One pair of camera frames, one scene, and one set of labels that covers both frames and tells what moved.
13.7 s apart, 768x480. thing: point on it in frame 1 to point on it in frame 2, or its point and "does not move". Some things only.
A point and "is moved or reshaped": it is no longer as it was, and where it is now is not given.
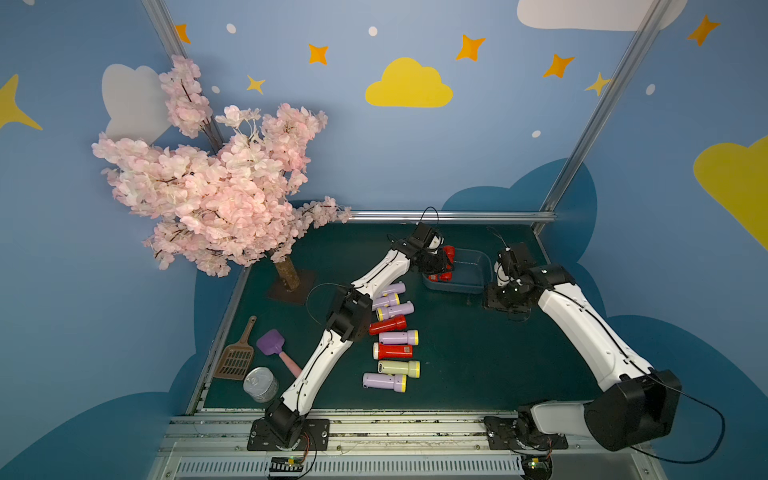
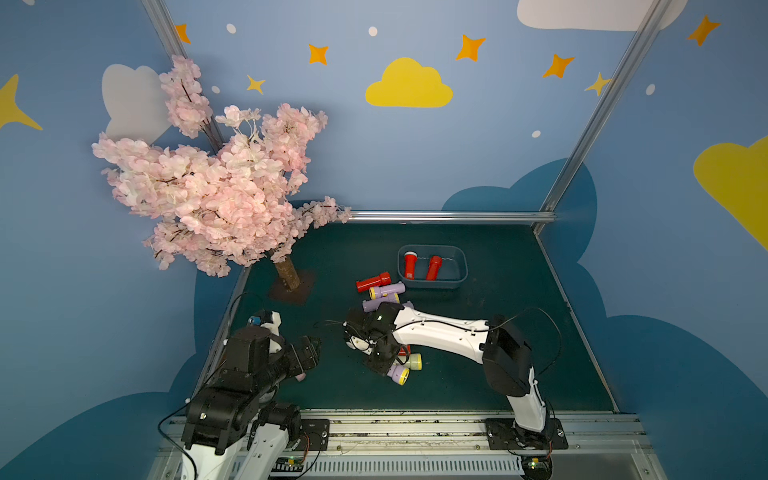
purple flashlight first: x=395 y=288 does not move
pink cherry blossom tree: x=219 y=194 does not move
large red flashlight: x=450 y=253 is moved or reshaped
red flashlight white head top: x=445 y=277 is moved or reshaped
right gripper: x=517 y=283 to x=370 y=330
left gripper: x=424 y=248 to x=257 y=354
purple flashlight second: x=387 y=300 does not move
